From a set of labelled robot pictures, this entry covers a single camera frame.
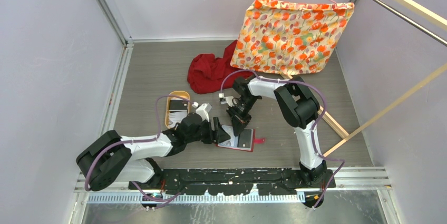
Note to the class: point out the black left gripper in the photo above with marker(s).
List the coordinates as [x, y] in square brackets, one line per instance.
[221, 134]

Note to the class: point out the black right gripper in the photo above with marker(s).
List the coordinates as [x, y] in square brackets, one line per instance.
[239, 122]

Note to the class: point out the silver VIP card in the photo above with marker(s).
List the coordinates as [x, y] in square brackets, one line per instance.
[232, 142]

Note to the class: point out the red leather card holder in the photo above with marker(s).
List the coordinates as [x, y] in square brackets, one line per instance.
[255, 141]

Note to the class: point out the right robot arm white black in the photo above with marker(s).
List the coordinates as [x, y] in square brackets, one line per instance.
[299, 108]

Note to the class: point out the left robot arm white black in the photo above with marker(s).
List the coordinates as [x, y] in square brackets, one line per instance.
[112, 157]

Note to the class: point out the white card in tray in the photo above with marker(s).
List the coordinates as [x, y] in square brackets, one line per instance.
[175, 117]

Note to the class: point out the yellow oval tray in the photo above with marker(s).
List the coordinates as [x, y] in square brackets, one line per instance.
[176, 95]

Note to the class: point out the red crumpled cloth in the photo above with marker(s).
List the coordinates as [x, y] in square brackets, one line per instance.
[208, 73]

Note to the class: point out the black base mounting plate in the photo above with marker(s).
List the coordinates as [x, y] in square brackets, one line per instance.
[232, 182]

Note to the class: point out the floral orange pillowcase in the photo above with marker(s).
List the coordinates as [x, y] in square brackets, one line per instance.
[288, 38]

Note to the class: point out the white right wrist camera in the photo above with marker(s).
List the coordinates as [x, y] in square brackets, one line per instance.
[228, 100]

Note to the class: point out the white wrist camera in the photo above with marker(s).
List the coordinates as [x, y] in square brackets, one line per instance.
[228, 100]
[203, 110]

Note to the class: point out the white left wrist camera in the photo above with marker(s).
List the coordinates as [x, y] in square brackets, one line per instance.
[203, 110]

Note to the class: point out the metal rail rod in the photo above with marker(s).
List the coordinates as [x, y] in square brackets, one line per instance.
[421, 11]

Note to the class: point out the wooden rack frame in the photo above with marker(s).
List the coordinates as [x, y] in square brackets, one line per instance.
[382, 57]

